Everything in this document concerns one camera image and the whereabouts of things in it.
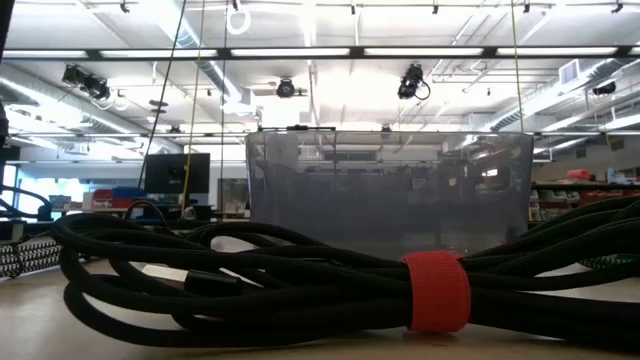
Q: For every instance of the thin black crossbar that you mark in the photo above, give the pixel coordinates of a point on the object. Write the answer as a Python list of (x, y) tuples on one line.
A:
[(125, 135)]

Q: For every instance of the red storage boxes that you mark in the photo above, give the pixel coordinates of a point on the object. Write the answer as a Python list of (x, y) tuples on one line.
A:
[(102, 196)]

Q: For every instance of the black overhead frame bar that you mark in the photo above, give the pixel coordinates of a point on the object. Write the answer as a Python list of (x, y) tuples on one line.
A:
[(357, 51)]

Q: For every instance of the black computer monitor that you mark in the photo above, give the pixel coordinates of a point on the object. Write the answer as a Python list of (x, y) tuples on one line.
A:
[(175, 172)]

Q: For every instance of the orange red storage box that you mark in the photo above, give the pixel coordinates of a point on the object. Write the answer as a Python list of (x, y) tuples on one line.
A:
[(580, 174)]

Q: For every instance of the blue storage box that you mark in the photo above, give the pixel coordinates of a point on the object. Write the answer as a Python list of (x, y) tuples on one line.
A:
[(127, 191)]

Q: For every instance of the storage shelf with bins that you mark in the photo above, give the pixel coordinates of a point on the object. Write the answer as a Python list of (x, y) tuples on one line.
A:
[(575, 192)]

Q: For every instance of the smoky translucent plastic bin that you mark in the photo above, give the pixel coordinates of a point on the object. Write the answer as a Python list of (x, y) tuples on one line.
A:
[(350, 200)]

